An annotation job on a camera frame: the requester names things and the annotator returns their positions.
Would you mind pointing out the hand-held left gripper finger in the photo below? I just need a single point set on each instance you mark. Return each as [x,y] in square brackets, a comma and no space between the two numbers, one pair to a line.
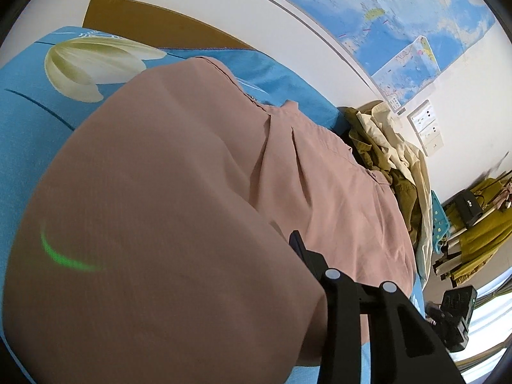
[310,262]

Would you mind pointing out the pink jacket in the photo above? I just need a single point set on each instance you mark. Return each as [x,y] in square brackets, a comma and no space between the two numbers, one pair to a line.
[180,228]

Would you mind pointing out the rack with mustard clothes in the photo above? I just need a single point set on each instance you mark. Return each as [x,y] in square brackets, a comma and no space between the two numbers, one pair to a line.
[480,244]

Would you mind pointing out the pile of yellow-olive clothes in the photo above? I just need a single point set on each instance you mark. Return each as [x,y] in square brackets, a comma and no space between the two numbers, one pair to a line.
[400,144]

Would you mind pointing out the teal plastic hanger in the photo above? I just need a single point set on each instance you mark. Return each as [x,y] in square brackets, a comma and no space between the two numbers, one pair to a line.
[436,224]

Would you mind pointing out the black box device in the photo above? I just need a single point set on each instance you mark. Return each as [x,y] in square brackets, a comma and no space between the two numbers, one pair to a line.
[470,208]

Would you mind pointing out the small map poster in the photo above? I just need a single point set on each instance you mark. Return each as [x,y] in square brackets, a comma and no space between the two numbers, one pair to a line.
[408,72]

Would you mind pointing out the large world map poster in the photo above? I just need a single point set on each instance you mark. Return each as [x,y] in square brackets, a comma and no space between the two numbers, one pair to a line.
[380,4]

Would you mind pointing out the brown headboard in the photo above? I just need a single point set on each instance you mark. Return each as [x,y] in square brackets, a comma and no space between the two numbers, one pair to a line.
[160,22]

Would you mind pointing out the blue floral bedsheet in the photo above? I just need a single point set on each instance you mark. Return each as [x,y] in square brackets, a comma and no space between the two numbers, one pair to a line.
[48,120]

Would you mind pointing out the white wall sockets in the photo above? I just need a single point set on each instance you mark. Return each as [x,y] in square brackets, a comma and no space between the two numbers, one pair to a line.
[426,126]

